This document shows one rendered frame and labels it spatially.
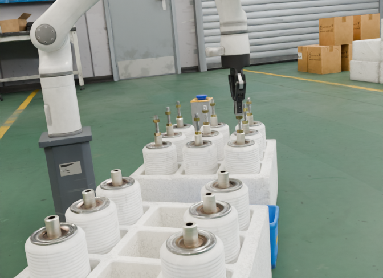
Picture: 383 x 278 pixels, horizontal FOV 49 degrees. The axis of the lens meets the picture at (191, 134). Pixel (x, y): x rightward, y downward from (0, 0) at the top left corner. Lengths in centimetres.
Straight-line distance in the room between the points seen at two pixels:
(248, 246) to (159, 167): 48
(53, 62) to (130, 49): 500
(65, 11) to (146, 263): 72
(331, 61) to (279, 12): 211
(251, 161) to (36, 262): 62
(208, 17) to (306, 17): 161
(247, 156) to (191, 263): 56
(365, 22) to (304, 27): 201
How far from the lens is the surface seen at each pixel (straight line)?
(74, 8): 121
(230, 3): 108
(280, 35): 686
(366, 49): 417
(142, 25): 627
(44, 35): 122
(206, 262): 61
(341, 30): 501
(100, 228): 81
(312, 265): 108
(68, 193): 128
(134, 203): 91
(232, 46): 108
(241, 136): 115
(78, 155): 125
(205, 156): 115
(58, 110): 124
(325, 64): 492
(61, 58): 127
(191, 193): 115
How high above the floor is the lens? 55
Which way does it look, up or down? 13 degrees down
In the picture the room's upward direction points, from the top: 5 degrees counter-clockwise
